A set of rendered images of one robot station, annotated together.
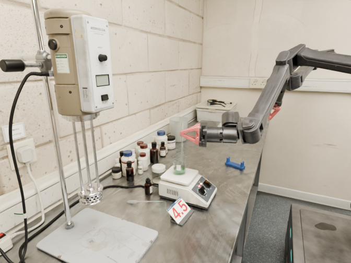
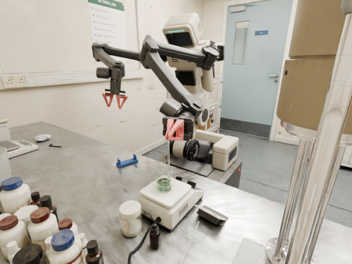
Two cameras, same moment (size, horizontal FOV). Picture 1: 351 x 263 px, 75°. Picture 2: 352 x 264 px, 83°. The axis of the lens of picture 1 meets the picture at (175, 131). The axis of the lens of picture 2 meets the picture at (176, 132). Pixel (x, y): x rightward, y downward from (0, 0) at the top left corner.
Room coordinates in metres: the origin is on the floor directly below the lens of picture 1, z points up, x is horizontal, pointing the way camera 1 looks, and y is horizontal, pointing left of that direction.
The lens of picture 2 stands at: (0.70, 0.49, 1.21)
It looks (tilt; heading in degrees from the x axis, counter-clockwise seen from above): 19 degrees down; 280
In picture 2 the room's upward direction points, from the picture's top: straight up
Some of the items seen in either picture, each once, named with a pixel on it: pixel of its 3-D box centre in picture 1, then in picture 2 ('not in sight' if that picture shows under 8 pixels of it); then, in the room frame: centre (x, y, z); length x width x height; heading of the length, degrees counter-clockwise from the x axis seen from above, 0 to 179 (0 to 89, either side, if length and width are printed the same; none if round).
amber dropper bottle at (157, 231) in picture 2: (148, 185); (155, 234); (0.82, 0.11, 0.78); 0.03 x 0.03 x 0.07
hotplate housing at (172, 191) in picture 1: (185, 186); (171, 197); (0.81, -0.04, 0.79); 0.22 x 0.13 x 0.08; 65
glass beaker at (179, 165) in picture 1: (179, 164); (163, 178); (0.83, -0.02, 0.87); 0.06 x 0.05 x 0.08; 17
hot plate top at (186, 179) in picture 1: (179, 174); (166, 189); (0.82, -0.02, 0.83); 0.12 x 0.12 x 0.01; 65
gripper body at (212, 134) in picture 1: (212, 134); (180, 125); (0.79, -0.13, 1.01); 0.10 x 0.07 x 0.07; 171
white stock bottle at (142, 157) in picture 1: (142, 161); (67, 235); (1.03, 0.16, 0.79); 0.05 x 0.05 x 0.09
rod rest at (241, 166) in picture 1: (234, 162); (127, 160); (1.07, -0.30, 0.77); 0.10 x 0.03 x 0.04; 46
